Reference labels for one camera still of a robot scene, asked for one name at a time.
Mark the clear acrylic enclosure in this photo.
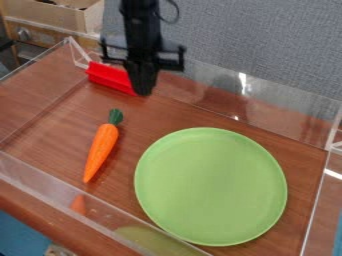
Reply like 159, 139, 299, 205
0, 39, 342, 256

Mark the orange toy carrot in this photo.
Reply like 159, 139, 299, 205
83, 109, 123, 183

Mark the black cable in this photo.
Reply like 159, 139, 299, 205
153, 0, 181, 25

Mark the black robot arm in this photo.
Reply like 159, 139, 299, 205
100, 0, 185, 96

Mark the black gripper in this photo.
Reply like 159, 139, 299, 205
99, 36, 185, 96

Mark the green round plate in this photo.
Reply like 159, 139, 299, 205
133, 127, 287, 246

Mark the red plastic block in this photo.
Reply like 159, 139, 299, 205
85, 61, 136, 96

